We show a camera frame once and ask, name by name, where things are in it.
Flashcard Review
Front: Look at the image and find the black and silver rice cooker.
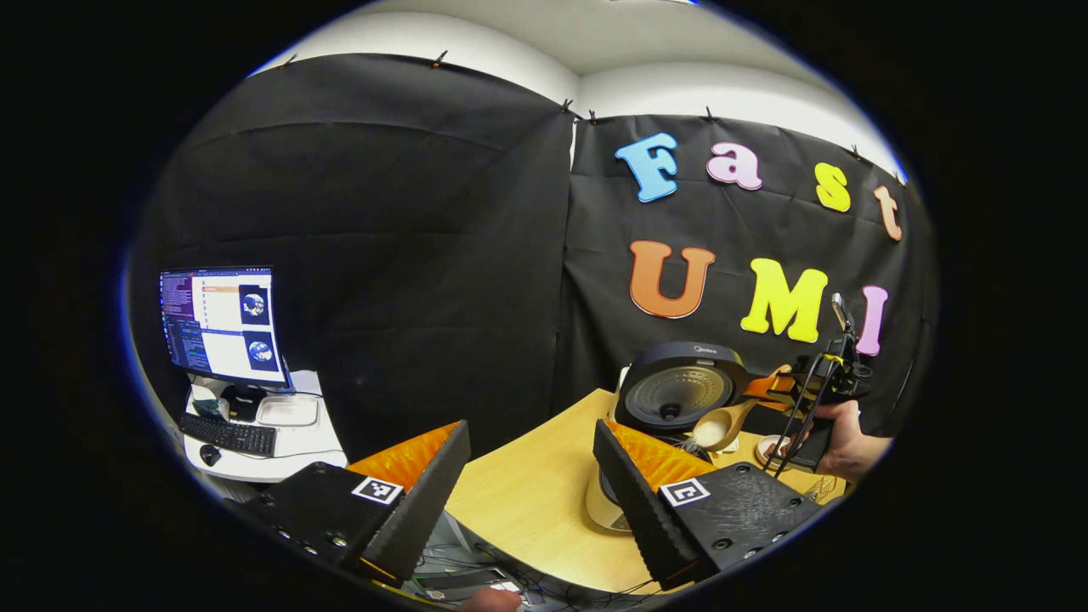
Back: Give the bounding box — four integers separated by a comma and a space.
585, 342, 751, 535

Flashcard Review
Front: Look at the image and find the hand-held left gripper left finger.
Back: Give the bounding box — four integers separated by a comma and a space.
229, 419, 473, 587

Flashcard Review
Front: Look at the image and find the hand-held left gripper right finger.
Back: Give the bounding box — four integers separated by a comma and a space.
592, 419, 825, 592

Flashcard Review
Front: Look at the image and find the wooden spoon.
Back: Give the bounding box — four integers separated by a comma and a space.
690, 365, 796, 452

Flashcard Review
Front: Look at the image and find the white oval plate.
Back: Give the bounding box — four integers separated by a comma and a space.
755, 433, 796, 467

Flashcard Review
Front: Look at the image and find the white side desk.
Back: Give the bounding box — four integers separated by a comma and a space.
183, 370, 349, 484

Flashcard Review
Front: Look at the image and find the white shallow tray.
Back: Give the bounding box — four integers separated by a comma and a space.
257, 395, 320, 428

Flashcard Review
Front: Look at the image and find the black keyboard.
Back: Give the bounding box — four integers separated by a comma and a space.
178, 412, 278, 458

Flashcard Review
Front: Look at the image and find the black backdrop cloth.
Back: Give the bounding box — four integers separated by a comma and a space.
127, 53, 940, 464

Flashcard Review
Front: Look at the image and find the computer monitor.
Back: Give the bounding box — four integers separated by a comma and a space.
159, 266, 294, 423

